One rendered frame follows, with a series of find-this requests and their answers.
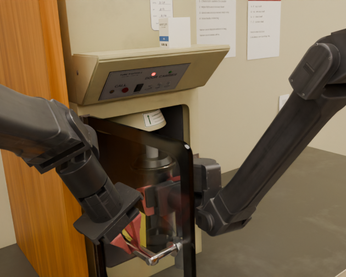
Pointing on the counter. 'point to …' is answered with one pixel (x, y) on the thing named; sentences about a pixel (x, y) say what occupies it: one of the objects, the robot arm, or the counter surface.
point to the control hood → (85, 72)
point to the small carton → (174, 32)
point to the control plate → (138, 77)
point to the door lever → (151, 257)
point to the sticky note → (140, 231)
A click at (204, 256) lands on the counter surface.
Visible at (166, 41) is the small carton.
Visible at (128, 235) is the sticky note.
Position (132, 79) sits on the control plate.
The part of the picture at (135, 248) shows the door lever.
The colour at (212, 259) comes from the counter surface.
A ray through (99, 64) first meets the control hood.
